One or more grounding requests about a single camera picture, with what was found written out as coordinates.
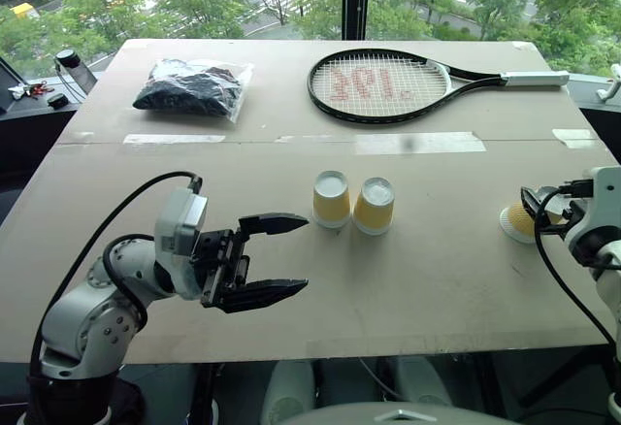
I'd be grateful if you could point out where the black and white tennis racket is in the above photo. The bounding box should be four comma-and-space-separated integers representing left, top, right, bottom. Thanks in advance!
308, 49, 572, 126

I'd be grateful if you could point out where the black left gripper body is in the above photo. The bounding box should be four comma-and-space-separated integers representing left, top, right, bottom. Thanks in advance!
189, 228, 252, 309

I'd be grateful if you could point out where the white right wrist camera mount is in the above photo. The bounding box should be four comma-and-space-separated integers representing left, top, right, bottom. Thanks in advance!
565, 166, 621, 252

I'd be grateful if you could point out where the clear bag of dark items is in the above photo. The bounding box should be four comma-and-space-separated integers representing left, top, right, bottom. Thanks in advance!
132, 58, 256, 126

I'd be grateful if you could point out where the red and white small clutter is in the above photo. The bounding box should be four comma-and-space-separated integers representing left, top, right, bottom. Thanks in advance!
9, 82, 53, 102

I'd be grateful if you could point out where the white plastic fixture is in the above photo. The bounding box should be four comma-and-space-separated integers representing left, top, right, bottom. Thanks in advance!
596, 63, 621, 104

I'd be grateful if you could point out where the short clear tape strip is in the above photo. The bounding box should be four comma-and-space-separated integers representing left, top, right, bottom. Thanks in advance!
552, 128, 599, 149

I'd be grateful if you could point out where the long clear tape strip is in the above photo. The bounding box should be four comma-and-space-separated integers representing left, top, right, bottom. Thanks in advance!
122, 133, 227, 146

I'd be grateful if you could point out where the pale rounded robot shape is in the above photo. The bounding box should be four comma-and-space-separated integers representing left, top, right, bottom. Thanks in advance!
391, 356, 453, 408
260, 359, 317, 425

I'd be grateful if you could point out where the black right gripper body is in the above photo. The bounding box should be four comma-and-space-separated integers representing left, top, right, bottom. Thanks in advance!
551, 180, 594, 233

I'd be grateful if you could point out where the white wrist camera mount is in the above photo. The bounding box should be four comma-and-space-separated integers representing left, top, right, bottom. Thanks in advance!
153, 186, 211, 301
565, 166, 621, 252

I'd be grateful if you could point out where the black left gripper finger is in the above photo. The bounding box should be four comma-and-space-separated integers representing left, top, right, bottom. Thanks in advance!
213, 278, 311, 315
237, 212, 311, 247

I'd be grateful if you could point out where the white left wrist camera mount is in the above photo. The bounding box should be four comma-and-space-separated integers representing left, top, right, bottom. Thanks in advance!
153, 186, 211, 301

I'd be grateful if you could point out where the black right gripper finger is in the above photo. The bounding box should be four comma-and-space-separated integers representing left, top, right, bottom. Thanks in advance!
533, 220, 570, 241
520, 184, 559, 218

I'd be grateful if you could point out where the wide clear tape strip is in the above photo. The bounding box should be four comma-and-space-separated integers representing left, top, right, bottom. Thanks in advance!
354, 131, 488, 156

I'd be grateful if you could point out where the yellow paper cup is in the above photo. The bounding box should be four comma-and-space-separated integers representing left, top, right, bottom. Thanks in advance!
499, 203, 564, 245
312, 170, 352, 230
352, 177, 396, 238

